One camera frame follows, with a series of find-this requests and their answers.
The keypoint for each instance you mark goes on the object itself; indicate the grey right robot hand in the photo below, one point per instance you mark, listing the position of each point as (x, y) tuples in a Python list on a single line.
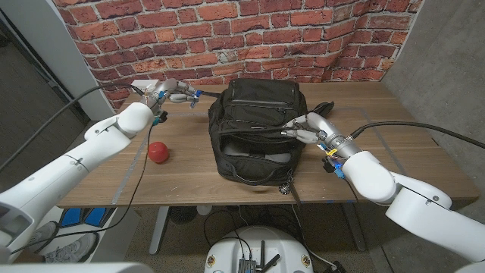
[(318, 130)]

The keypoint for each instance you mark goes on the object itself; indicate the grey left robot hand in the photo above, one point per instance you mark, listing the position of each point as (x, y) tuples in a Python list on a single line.
[(170, 93)]

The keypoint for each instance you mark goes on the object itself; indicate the blue white marker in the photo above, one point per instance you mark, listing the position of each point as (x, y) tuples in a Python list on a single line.
[(194, 99)]

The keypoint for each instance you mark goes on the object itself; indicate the black backpack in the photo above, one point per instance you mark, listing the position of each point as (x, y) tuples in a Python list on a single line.
[(257, 125)]

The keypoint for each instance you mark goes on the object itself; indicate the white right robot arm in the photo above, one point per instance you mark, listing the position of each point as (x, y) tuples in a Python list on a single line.
[(409, 197)]

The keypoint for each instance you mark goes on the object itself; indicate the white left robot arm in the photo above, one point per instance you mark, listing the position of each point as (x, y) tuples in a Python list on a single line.
[(64, 167)]

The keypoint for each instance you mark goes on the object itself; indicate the white power strip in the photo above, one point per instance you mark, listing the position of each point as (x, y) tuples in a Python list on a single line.
[(144, 83)]

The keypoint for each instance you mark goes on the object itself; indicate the red brick print backdrop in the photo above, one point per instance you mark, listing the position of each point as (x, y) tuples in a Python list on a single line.
[(227, 34)]

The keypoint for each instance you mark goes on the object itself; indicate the grey table leg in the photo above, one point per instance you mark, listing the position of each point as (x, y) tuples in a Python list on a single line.
[(354, 231)]

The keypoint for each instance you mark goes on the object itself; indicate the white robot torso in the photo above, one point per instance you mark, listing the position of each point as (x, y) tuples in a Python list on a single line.
[(257, 242)]

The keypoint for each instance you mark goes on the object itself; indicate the black power adapter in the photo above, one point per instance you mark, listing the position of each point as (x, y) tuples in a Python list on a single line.
[(337, 267)]

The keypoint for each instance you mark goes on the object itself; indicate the white table leg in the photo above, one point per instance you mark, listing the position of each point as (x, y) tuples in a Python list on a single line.
[(157, 235)]

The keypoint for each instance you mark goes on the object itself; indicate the blue floor pedal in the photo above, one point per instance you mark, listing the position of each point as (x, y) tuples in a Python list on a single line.
[(87, 216)]

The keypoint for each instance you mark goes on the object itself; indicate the black antenna module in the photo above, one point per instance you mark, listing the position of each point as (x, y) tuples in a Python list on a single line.
[(248, 265)]

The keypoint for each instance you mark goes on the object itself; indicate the grey sneaker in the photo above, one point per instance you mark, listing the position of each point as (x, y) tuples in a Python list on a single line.
[(74, 248), (41, 231)]

